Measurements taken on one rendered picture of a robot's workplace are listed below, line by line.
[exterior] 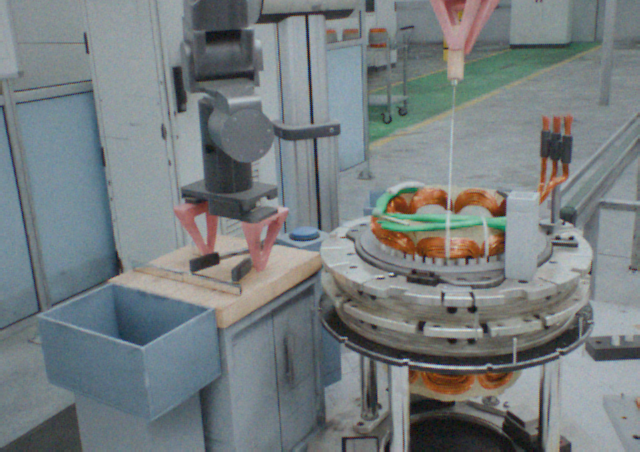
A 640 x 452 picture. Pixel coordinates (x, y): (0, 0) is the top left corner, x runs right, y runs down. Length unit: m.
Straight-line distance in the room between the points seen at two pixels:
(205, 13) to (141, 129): 2.34
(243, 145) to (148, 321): 0.27
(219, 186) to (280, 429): 0.34
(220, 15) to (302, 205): 0.57
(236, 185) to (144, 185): 2.36
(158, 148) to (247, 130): 2.33
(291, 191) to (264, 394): 0.46
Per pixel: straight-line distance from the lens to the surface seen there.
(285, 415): 0.98
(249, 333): 0.87
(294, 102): 1.25
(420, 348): 0.78
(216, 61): 0.79
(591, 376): 1.27
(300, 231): 1.10
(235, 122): 0.73
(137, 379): 0.77
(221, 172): 0.82
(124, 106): 3.15
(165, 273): 0.90
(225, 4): 0.78
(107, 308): 0.92
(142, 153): 3.13
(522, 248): 0.77
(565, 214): 2.18
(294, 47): 1.24
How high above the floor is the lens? 1.39
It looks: 17 degrees down
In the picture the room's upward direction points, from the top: 3 degrees counter-clockwise
